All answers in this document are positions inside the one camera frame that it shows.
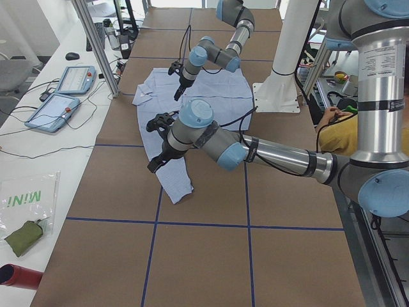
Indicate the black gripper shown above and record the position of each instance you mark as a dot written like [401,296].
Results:
[167,153]
[185,82]

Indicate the light blue striped shirt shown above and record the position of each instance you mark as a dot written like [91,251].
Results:
[229,95]

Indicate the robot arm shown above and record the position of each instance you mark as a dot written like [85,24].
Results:
[375,173]
[233,13]

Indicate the blue teach pendant far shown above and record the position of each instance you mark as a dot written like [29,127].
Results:
[76,80]

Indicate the blue teach pendant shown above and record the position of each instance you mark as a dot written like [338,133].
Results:
[54,113]
[76,80]

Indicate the blue teach pendant near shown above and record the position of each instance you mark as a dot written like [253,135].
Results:
[54,113]

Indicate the black computer mouse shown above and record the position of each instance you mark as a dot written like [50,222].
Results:
[70,56]

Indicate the clear plastic bag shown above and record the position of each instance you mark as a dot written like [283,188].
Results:
[31,198]

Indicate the green folded cloth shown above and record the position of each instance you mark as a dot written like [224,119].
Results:
[25,237]

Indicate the person in yellow shirt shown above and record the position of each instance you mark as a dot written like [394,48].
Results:
[337,131]

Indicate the red cylinder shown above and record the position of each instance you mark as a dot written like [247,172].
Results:
[20,277]

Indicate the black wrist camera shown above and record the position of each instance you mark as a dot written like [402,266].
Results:
[161,123]
[175,68]

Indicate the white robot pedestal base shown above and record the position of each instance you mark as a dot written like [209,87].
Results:
[278,93]

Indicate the aluminium frame post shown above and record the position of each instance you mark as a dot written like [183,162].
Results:
[99,52]

